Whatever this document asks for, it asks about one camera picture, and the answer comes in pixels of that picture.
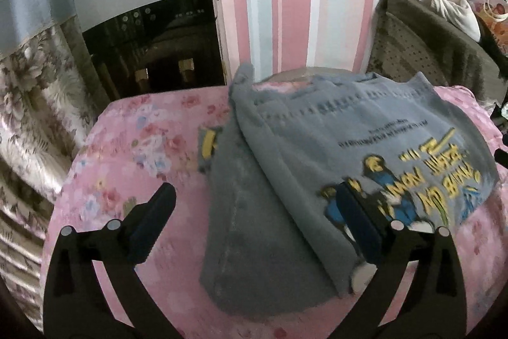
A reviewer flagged grey-blue printed denim jacket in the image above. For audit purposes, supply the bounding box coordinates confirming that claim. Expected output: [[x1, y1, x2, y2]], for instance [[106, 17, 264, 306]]
[[198, 63, 500, 314]]

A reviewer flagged pink floral bed sheet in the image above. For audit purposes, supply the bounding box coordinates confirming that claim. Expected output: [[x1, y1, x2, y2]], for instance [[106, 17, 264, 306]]
[[40, 71, 508, 339]]

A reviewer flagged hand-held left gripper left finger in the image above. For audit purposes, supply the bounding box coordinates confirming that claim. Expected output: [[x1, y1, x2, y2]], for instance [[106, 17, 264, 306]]
[[43, 182, 177, 339]]

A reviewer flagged colourful printed bag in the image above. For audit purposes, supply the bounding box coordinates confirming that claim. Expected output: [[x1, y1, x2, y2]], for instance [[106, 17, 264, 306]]
[[476, 0, 508, 46]]

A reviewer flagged white cloth bag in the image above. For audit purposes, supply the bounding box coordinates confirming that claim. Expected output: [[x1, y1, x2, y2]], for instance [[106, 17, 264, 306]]
[[431, 0, 483, 42]]

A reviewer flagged floral curtain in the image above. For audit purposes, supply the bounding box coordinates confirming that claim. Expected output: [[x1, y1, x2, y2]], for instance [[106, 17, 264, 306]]
[[0, 0, 112, 332]]

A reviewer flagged dark object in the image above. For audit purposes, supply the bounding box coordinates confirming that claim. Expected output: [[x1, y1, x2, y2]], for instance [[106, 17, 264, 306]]
[[491, 101, 508, 165]]

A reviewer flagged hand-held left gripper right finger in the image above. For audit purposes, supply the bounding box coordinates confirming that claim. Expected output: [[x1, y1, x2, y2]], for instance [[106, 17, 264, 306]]
[[335, 180, 469, 339]]

